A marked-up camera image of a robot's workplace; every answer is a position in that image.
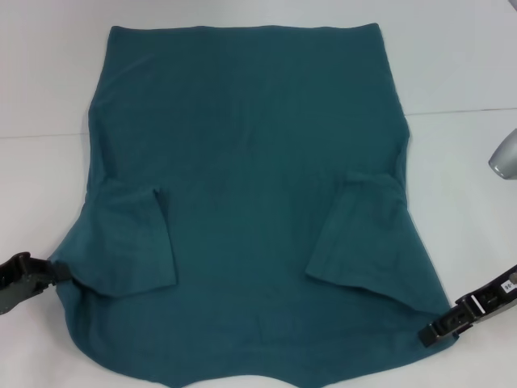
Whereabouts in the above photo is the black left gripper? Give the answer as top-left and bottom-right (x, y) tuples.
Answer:
(0, 251), (72, 321)

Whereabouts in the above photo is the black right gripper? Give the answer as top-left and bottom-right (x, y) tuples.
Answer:
(417, 264), (517, 349)

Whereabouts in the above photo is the teal blue t-shirt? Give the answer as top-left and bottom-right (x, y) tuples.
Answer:
(46, 23), (453, 388)

